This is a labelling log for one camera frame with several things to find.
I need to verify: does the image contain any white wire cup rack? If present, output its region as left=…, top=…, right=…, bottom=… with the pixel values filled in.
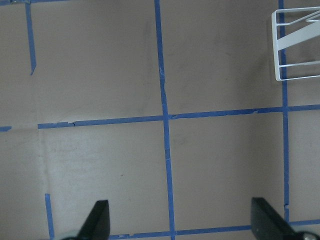
left=271, top=6, right=320, bottom=82

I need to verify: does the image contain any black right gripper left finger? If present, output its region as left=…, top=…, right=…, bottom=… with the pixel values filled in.
left=75, top=200, right=111, bottom=240

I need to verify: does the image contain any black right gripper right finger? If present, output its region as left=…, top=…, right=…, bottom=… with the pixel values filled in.
left=250, top=197, right=300, bottom=240

